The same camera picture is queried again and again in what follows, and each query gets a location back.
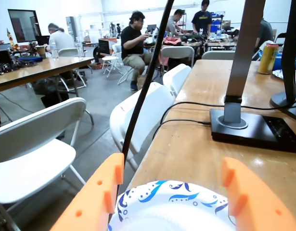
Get standing person navy shirt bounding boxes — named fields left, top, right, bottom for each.
left=191, top=0, right=213, bottom=34

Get black speaker box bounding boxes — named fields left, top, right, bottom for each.
left=0, top=49, right=13, bottom=65

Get cluttered workbench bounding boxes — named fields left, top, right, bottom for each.
left=159, top=32, right=237, bottom=49

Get white folding chair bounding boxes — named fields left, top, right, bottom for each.
left=160, top=45, right=195, bottom=70
left=109, top=81, right=176, bottom=172
left=0, top=97, right=95, bottom=212
left=101, top=42, right=126, bottom=79
left=201, top=50, right=236, bottom=61
left=162, top=63, right=193, bottom=97
left=56, top=47, right=88, bottom=91

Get black hanging cable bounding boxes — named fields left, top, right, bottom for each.
left=122, top=0, right=175, bottom=154

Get yellow drink can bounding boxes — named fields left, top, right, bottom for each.
left=257, top=41, right=280, bottom=75

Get white paper plate blue swirls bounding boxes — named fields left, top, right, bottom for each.
left=108, top=180, right=237, bottom=231

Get black bag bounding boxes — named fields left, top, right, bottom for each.
left=32, top=77, right=70, bottom=109

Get person in dark grey shirt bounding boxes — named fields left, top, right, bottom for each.
left=254, top=18, right=275, bottom=55

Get seated person black shirt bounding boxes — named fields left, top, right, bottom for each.
left=120, top=11, right=154, bottom=91

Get blue plastic bin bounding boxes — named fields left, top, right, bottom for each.
left=276, top=51, right=296, bottom=72

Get long wooden work table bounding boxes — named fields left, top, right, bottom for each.
left=0, top=56, right=95, bottom=97

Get black computer monitor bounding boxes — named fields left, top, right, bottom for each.
left=270, top=0, right=296, bottom=116

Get large black display screen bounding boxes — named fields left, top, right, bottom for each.
left=7, top=9, right=42, bottom=44

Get black laptop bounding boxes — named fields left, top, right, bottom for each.
left=35, top=35, right=51, bottom=47

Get grey metal bar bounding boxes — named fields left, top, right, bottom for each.
left=0, top=201, right=21, bottom=231

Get black monitor cable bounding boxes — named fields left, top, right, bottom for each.
left=160, top=102, right=296, bottom=126

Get dark paper cup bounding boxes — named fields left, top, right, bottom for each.
left=36, top=45, right=47, bottom=60

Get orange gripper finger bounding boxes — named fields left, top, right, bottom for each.
left=221, top=156, right=296, bottom=231
left=51, top=153, right=126, bottom=231

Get blue folder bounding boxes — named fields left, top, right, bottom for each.
left=17, top=55, right=44, bottom=63

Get black dock plug cable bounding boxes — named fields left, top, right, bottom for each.
left=151, top=119, right=212, bottom=141

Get grey-haired person white shirt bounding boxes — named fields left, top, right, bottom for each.
left=44, top=23, right=76, bottom=57

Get clear water bottle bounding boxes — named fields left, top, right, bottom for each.
left=51, top=40, right=60, bottom=61
left=75, top=37, right=85, bottom=59

